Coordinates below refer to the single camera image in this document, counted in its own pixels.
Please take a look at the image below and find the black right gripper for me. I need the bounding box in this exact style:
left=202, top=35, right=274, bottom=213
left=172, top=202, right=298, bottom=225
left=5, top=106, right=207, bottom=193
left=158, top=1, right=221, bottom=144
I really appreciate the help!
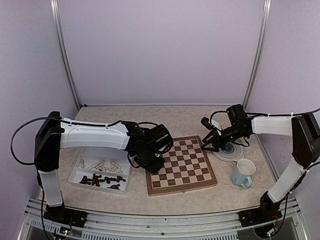
left=201, top=124, right=246, bottom=152

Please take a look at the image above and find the white plastic divided tray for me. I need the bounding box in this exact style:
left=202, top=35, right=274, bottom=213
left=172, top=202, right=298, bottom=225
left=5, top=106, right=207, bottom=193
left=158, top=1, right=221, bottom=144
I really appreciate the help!
left=68, top=147, right=132, bottom=195

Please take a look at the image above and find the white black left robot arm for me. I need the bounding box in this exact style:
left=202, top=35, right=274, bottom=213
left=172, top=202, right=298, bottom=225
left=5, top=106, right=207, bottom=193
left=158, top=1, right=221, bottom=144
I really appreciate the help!
left=34, top=111, right=173, bottom=223

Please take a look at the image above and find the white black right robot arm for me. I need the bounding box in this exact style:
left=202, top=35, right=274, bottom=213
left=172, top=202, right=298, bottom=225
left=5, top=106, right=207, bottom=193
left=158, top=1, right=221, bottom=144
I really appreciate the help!
left=201, top=104, right=320, bottom=226

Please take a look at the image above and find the wooden chess board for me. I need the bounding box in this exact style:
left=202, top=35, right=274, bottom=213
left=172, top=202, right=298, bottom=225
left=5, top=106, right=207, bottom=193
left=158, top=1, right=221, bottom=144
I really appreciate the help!
left=145, top=135, right=218, bottom=197

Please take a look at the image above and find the light chess pieces pile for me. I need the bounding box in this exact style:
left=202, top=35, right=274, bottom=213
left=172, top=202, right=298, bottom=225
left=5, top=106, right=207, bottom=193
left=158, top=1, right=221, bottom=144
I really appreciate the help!
left=87, top=160, right=124, bottom=174

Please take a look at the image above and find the dark chess pieces pile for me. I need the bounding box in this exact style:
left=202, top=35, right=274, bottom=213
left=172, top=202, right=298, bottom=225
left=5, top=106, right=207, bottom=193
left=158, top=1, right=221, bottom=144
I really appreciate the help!
left=79, top=173, right=127, bottom=190

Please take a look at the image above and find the lone white chess piece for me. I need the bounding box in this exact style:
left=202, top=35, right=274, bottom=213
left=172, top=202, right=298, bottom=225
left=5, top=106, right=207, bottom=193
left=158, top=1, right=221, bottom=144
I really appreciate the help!
left=80, top=159, right=86, bottom=169

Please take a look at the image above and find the blue spiral ceramic plate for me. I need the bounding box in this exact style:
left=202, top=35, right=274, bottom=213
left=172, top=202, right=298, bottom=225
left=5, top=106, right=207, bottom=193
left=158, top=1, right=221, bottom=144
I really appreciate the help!
left=213, top=139, right=246, bottom=163

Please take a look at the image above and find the light blue ceramic mug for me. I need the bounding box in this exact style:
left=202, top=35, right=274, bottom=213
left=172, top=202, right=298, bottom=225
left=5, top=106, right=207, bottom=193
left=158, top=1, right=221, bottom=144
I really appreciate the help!
left=231, top=158, right=256, bottom=189

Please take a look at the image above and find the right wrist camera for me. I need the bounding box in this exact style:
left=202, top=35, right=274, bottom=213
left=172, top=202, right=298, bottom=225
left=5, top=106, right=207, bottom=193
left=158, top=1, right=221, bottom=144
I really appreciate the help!
left=200, top=117, right=222, bottom=131

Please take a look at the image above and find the rear aluminium frame rail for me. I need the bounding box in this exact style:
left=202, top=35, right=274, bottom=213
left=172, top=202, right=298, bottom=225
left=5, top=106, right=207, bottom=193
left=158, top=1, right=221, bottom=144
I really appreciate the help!
left=80, top=103, right=240, bottom=109

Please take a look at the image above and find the right aluminium frame post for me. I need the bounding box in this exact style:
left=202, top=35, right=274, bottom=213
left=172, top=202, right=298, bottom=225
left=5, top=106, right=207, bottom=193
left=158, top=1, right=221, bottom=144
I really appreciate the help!
left=242, top=0, right=272, bottom=109

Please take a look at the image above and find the aluminium frame post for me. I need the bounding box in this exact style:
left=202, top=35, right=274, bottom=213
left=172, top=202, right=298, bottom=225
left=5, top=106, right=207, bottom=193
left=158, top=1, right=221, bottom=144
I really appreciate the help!
left=242, top=0, right=272, bottom=109
left=50, top=0, right=82, bottom=111

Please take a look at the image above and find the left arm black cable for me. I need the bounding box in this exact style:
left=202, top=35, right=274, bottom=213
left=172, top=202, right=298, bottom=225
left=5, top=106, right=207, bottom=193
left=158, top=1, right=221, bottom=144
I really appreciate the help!
left=9, top=117, right=63, bottom=166

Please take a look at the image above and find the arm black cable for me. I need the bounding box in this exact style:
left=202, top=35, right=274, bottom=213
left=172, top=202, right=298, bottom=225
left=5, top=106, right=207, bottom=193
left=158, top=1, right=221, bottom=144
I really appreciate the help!
left=246, top=107, right=320, bottom=118
left=9, top=117, right=63, bottom=166

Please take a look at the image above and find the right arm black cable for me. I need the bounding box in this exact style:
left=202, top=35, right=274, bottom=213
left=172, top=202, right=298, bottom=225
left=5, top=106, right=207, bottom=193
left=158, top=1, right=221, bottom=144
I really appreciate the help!
left=246, top=107, right=320, bottom=118

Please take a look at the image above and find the front aluminium rail base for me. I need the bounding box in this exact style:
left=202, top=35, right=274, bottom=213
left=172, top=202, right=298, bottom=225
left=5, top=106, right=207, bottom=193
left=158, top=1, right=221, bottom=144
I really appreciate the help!
left=16, top=198, right=310, bottom=240

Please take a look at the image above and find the left aluminium frame post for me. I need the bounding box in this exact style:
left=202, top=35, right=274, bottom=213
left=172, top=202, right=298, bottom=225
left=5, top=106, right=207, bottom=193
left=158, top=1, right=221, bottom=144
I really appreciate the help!
left=50, top=0, right=82, bottom=111

